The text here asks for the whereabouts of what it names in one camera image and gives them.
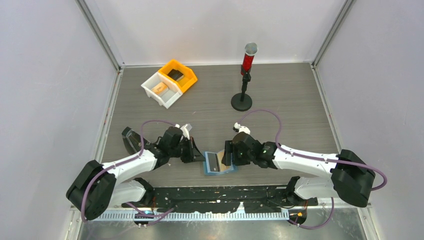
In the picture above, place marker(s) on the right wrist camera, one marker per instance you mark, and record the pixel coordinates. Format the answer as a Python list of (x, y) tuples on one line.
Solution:
[(238, 128)]

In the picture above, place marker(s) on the orange plastic bin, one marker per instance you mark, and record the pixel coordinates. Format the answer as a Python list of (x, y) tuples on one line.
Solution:
[(189, 76)]

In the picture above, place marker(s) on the tan card in white bin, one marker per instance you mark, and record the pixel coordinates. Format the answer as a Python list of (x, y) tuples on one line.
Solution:
[(160, 88)]

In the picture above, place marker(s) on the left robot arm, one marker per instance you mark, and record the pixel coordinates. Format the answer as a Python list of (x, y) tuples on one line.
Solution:
[(101, 186)]

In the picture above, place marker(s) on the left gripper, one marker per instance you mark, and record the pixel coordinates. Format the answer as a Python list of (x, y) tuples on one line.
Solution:
[(193, 153)]

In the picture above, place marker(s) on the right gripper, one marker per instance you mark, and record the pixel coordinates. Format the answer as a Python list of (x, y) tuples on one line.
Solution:
[(230, 147)]

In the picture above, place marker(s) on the white plastic bin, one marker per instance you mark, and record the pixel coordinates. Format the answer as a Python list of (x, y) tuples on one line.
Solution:
[(169, 97)]

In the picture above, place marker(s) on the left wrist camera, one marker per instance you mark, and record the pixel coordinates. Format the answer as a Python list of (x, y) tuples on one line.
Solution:
[(185, 130)]

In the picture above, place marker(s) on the tan credit card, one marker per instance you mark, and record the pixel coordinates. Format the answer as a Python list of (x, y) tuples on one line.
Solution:
[(222, 168)]

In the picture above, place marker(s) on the black card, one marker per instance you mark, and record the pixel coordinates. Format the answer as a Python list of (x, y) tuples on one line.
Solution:
[(175, 75)]

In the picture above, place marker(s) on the red microphone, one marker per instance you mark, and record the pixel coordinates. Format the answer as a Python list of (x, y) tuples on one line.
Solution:
[(250, 50)]

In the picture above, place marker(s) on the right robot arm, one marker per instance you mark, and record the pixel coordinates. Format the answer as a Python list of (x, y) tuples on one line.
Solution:
[(343, 175)]

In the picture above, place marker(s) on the blue leather card holder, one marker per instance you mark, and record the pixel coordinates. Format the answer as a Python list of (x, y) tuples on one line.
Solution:
[(211, 165)]

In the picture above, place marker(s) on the clear plastic holder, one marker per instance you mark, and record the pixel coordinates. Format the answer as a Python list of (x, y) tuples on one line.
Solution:
[(132, 141)]

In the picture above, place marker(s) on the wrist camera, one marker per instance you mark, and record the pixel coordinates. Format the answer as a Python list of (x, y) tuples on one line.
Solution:
[(185, 130), (238, 128)]

